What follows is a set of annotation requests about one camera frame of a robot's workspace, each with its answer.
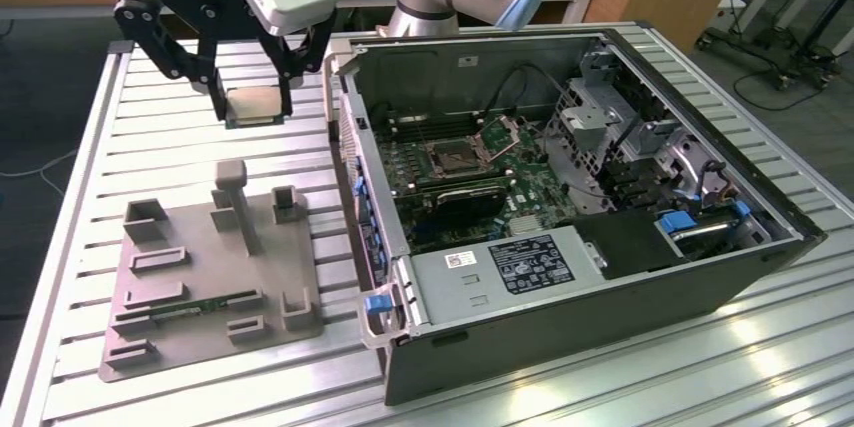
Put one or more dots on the small blue clip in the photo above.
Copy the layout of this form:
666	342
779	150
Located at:
741	209

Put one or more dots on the CPU socket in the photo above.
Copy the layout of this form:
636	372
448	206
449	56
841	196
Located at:
461	159

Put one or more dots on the blue disk carrier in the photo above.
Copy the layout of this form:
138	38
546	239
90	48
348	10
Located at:
676	224

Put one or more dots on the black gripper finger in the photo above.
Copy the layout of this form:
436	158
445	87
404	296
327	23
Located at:
310	54
150	27

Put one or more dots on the black plastic shroud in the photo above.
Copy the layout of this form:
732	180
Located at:
628	244

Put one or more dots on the black RAM slot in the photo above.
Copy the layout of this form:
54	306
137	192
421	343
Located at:
437	129
436	124
434	118
440	136

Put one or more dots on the silver CPU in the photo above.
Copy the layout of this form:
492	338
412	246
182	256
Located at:
254	104

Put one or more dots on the metal disk bay cage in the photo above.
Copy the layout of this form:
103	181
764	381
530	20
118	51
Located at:
588	117

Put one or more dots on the green RAM stick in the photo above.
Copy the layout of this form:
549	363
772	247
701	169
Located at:
201	307

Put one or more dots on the black graphics card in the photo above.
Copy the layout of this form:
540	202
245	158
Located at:
468	204

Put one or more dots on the blue case latch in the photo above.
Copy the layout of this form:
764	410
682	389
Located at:
377	304

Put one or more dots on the blue card retainer clip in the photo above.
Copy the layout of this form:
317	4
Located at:
357	186

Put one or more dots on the green motherboard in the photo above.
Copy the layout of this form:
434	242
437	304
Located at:
534	187

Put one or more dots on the black open PC case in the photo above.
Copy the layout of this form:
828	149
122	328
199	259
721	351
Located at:
568	347

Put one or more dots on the grey power supply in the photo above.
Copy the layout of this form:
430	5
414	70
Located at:
454	292

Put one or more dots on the black wheeled equipment cart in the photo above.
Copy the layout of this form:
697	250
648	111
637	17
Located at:
788	59

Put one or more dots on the grey parts rack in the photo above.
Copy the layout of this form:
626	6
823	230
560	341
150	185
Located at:
201	347

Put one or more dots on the silver chipset heat sink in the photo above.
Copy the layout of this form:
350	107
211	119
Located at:
528	225

